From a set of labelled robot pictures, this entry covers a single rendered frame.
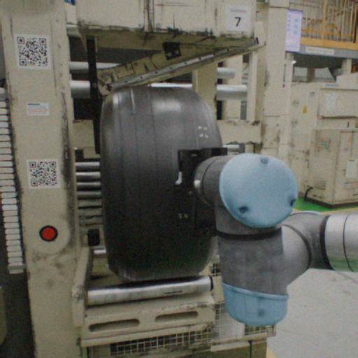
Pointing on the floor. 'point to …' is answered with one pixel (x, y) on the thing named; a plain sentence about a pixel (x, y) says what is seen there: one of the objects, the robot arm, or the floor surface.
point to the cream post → (17, 98)
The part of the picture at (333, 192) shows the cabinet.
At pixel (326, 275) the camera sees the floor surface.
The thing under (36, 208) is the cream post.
